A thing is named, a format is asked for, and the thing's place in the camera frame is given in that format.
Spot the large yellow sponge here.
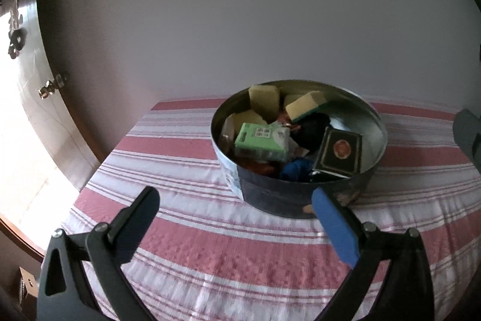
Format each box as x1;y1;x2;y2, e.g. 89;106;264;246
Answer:
225;109;268;137

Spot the red snack pouch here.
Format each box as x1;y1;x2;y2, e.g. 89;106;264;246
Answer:
235;112;299;174

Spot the yellow green scrub sponge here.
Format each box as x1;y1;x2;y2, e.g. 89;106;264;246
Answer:
285;91;328;122

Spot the round metal tin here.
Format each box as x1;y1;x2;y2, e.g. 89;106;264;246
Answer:
210;80;388;219

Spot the pink striped tablecloth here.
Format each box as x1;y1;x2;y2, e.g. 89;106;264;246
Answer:
63;99;480;320

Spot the yellow sponge block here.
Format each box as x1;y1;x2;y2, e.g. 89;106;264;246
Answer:
248;85;280;121

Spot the green tissue pack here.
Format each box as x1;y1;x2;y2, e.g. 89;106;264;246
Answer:
234;123;290;162

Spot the brass door handle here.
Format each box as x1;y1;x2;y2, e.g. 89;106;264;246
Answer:
38;72;70;99

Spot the blue cloth ball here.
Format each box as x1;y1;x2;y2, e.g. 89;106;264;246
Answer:
280;158;313;183

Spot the black cloth ball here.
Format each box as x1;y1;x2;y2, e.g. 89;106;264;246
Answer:
290;113;330;152

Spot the black square box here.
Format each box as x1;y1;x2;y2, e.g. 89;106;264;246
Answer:
311;126;362;178

